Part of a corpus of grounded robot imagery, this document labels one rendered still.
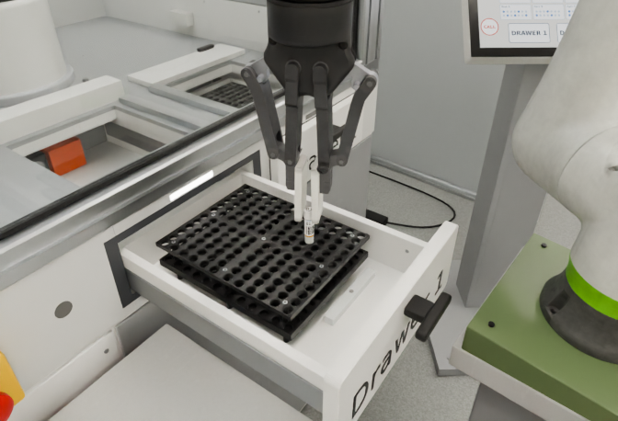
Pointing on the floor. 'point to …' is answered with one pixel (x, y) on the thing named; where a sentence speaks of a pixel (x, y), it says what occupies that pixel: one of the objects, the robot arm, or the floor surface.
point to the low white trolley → (176, 388)
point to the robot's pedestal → (505, 393)
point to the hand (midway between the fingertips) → (308, 188)
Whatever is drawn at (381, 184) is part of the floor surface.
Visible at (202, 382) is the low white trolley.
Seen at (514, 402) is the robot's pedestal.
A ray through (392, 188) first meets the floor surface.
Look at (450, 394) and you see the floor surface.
